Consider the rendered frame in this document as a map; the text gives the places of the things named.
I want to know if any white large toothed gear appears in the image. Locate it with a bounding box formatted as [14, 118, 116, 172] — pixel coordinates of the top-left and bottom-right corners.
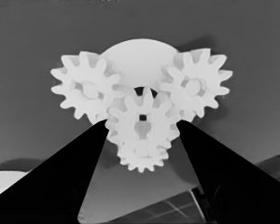
[158, 48, 234, 123]
[49, 50, 123, 125]

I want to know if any white small toothed gear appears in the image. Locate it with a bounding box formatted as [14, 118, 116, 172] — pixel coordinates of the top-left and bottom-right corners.
[117, 139, 170, 174]

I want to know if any large thick white disc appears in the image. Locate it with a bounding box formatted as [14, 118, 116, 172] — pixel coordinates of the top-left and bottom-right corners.
[0, 170, 31, 201]

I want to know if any white medium toothed gear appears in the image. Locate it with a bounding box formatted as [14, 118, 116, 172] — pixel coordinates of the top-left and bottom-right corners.
[105, 86, 182, 151]

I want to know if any white round carrier with pins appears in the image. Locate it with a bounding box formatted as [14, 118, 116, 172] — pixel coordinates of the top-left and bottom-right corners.
[97, 37, 182, 96]

